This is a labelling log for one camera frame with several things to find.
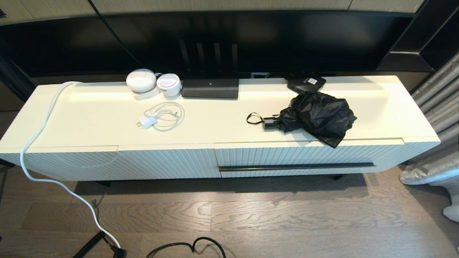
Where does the white fluted drawer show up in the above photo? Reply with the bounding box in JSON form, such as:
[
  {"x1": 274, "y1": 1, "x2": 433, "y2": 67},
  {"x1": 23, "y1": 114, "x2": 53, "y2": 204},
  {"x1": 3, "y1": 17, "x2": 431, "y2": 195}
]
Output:
[{"x1": 214, "y1": 138, "x2": 406, "y2": 178}]

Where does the long black metal rod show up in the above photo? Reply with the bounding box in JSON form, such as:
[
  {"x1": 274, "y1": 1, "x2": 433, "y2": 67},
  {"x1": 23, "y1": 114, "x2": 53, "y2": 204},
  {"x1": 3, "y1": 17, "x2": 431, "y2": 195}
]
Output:
[{"x1": 218, "y1": 162, "x2": 376, "y2": 172}]

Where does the black umbrella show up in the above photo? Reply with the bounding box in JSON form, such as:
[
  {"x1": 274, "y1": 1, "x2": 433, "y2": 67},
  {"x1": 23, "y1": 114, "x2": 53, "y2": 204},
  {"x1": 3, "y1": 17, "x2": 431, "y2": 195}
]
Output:
[{"x1": 246, "y1": 91, "x2": 358, "y2": 149}]

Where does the white tv cabinet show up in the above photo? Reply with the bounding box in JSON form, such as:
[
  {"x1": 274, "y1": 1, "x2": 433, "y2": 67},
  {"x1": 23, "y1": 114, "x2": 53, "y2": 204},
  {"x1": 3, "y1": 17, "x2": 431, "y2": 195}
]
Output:
[{"x1": 0, "y1": 75, "x2": 441, "y2": 181}]

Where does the black router with antennas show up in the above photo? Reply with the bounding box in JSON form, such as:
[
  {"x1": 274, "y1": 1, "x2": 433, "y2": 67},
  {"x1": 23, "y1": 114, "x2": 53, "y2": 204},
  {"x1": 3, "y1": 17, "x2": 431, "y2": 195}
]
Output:
[{"x1": 178, "y1": 38, "x2": 240, "y2": 99}]

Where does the small white round device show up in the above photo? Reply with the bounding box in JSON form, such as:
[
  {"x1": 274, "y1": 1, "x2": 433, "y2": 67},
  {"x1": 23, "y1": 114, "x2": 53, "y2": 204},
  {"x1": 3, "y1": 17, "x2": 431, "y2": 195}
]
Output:
[{"x1": 156, "y1": 73, "x2": 181, "y2": 97}]

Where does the black set-top box with label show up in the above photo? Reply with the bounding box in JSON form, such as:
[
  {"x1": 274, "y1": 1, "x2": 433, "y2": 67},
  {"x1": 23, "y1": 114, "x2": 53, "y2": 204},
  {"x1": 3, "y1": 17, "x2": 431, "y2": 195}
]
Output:
[{"x1": 287, "y1": 74, "x2": 327, "y2": 94}]

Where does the large white dome device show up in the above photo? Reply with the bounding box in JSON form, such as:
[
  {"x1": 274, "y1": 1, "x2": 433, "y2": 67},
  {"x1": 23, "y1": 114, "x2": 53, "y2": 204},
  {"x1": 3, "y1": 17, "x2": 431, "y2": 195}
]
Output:
[{"x1": 126, "y1": 68, "x2": 160, "y2": 101}]

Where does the black television screen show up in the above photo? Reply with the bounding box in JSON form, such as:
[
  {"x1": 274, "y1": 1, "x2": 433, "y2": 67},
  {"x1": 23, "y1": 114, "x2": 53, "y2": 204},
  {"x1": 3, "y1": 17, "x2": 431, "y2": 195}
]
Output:
[{"x1": 0, "y1": 10, "x2": 420, "y2": 77}]

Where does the black shelf unit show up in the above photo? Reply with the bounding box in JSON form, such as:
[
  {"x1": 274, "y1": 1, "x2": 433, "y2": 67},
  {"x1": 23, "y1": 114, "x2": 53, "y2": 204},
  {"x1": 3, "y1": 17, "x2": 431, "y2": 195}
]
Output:
[{"x1": 377, "y1": 0, "x2": 459, "y2": 72}]

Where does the grey curtain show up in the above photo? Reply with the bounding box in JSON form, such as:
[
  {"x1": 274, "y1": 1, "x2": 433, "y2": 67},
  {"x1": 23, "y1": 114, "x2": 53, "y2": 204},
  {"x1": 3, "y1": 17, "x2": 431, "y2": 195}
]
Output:
[{"x1": 399, "y1": 50, "x2": 459, "y2": 187}]

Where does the white rounded floor object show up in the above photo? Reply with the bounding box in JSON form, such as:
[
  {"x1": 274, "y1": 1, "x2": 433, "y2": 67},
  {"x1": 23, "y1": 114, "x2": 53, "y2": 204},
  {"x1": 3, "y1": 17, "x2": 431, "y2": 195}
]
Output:
[{"x1": 443, "y1": 204, "x2": 459, "y2": 223}]

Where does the white charger with coiled cable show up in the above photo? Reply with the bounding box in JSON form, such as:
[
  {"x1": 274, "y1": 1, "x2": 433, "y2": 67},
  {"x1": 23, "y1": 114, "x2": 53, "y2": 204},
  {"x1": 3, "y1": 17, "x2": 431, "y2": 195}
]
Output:
[{"x1": 136, "y1": 101, "x2": 185, "y2": 132}]

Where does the thin black floor cable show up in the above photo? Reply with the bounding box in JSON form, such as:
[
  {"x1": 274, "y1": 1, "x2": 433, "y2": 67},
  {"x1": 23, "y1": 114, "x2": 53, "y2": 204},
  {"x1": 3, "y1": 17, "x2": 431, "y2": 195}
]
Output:
[{"x1": 145, "y1": 236, "x2": 227, "y2": 258}]

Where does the black coiled cable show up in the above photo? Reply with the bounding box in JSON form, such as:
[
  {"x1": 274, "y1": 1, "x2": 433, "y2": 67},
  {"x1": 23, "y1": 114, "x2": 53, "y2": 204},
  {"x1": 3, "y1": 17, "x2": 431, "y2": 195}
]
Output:
[{"x1": 74, "y1": 230, "x2": 126, "y2": 258}]

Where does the thick white power cable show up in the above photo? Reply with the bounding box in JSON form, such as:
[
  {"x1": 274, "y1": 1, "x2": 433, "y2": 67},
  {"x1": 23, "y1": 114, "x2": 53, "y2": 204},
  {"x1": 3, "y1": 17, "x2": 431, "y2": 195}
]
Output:
[{"x1": 19, "y1": 81, "x2": 120, "y2": 248}]

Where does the black wall frame piece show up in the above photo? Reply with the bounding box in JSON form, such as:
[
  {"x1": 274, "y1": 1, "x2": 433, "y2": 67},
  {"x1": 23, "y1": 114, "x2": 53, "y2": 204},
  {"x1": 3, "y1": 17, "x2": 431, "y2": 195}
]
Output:
[{"x1": 0, "y1": 54, "x2": 38, "y2": 102}]

